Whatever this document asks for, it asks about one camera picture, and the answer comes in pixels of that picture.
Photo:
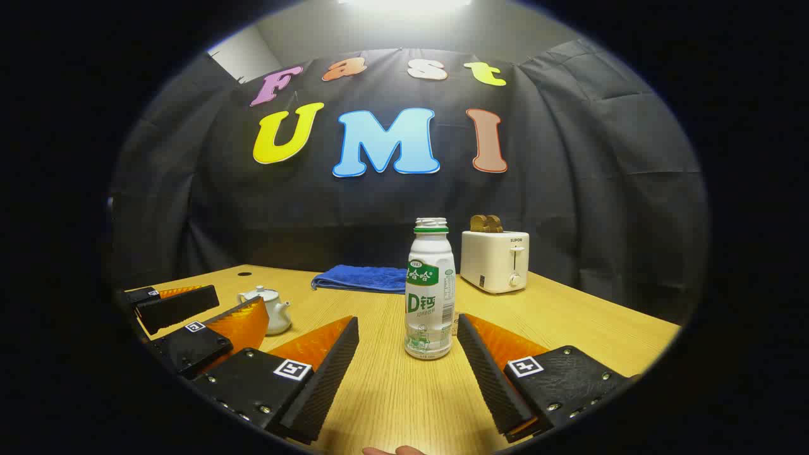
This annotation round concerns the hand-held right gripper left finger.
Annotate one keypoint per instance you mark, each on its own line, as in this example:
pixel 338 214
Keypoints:
pixel 332 373

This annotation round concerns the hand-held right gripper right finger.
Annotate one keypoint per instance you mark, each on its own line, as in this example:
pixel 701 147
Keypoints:
pixel 486 373

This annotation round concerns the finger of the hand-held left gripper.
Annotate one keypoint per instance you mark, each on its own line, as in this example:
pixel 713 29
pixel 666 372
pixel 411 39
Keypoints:
pixel 177 308
pixel 189 347

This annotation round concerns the white teacup with spout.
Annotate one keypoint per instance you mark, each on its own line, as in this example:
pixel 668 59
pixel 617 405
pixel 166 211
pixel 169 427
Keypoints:
pixel 279 319

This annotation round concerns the white water bottle green label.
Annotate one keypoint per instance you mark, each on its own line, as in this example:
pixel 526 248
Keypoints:
pixel 430 297

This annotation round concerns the blue folded towel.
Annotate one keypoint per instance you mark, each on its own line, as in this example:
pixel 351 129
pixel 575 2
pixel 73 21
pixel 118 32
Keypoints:
pixel 360 278

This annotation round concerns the white toaster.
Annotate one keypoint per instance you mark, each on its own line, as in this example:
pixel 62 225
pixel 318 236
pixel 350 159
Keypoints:
pixel 493 262

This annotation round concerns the black backdrop cloth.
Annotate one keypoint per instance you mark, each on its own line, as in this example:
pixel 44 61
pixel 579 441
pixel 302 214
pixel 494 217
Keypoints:
pixel 569 189

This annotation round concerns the ceiling light panel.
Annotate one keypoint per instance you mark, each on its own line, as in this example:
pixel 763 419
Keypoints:
pixel 404 4

